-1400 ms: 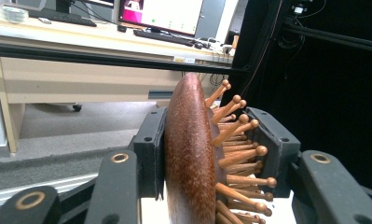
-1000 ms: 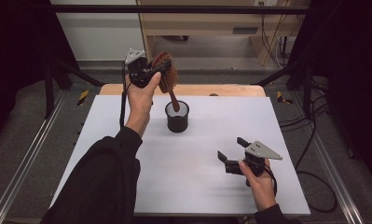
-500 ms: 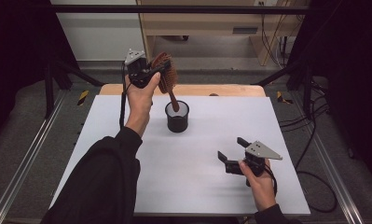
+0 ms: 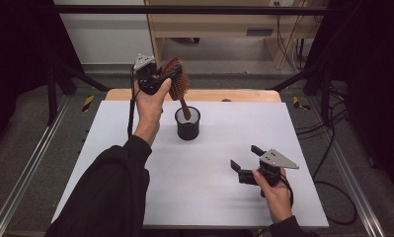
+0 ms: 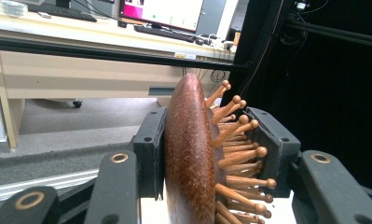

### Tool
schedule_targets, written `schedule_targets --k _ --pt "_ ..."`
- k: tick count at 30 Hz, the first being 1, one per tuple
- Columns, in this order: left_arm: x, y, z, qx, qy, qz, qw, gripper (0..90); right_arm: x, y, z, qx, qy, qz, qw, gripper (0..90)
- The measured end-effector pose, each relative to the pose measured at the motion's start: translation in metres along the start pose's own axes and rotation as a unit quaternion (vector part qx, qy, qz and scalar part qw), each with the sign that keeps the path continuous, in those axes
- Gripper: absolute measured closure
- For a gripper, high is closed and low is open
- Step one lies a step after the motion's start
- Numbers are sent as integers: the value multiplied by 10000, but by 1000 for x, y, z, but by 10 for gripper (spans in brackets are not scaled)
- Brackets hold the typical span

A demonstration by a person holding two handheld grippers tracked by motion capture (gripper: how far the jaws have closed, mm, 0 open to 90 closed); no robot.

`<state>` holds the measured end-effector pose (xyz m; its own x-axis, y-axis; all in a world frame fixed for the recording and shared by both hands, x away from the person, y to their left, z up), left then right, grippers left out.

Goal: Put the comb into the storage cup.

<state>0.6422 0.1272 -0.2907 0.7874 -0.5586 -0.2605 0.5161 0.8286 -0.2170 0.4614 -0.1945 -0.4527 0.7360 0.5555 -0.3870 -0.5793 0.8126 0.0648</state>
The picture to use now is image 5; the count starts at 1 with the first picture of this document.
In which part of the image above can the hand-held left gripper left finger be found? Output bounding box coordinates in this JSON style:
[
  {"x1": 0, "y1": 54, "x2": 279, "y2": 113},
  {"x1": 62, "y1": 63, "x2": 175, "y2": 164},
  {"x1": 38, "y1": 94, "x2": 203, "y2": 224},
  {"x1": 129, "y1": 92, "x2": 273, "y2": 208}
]
[{"x1": 131, "y1": 106, "x2": 168, "y2": 201}]

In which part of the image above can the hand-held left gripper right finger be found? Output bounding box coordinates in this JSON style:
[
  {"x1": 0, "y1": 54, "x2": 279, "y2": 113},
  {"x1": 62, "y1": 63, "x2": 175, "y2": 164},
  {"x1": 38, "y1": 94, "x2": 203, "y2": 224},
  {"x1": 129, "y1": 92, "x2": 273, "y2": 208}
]
[{"x1": 245, "y1": 106, "x2": 302, "y2": 199}]

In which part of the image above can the wooden hairbrush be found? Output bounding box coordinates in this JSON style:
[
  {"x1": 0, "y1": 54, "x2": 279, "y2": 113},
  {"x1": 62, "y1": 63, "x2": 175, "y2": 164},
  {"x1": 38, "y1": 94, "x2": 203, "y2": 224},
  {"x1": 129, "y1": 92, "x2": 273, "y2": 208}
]
[{"x1": 163, "y1": 73, "x2": 278, "y2": 224}]

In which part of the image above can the black curtain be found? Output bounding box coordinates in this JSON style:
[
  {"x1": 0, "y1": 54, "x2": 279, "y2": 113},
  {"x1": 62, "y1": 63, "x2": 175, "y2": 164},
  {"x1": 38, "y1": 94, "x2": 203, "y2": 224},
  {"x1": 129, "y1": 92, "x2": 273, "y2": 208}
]
[{"x1": 220, "y1": 0, "x2": 372, "y2": 194}]

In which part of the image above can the office chair base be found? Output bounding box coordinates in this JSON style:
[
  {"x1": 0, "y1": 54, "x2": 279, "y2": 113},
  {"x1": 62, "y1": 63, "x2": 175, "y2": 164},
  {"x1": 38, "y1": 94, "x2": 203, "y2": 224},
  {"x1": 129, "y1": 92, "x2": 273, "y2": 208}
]
[{"x1": 31, "y1": 97, "x2": 84, "y2": 110}]

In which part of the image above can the light wooden office desk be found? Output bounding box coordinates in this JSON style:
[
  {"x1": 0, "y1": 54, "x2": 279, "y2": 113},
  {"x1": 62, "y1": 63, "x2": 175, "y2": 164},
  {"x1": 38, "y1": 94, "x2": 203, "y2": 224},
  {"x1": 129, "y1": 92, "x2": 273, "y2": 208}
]
[{"x1": 0, "y1": 3, "x2": 238, "y2": 149}]

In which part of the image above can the black keyboard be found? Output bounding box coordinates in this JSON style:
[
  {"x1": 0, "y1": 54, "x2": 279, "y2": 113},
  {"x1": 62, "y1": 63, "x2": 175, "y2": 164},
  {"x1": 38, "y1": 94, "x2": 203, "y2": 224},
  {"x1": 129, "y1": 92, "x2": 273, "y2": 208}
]
[
  {"x1": 27, "y1": 3, "x2": 98, "y2": 23},
  {"x1": 133, "y1": 24, "x2": 198, "y2": 44}
]

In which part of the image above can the monitor with pink screen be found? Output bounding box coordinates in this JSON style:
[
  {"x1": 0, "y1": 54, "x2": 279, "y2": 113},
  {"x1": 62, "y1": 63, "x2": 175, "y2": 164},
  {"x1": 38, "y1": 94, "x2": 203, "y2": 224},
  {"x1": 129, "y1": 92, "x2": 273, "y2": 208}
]
[{"x1": 117, "y1": 0, "x2": 205, "y2": 34}]

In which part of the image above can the white round container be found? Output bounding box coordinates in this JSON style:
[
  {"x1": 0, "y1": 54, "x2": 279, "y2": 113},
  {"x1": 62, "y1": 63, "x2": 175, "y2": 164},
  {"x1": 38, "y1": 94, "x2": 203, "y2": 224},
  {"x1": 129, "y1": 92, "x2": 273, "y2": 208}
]
[{"x1": 0, "y1": 0, "x2": 29, "y2": 17}]

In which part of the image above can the coiled black cable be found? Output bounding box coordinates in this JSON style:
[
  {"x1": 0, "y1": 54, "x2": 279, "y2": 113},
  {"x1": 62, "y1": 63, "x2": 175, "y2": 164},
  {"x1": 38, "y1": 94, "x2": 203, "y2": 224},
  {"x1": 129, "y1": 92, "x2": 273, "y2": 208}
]
[{"x1": 209, "y1": 69, "x2": 227, "y2": 84}]

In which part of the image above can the black metal rail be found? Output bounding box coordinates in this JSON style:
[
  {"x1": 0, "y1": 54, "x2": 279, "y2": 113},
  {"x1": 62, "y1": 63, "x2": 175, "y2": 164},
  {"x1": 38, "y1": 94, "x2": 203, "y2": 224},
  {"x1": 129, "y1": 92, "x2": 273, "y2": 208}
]
[{"x1": 285, "y1": 20, "x2": 372, "y2": 49}]

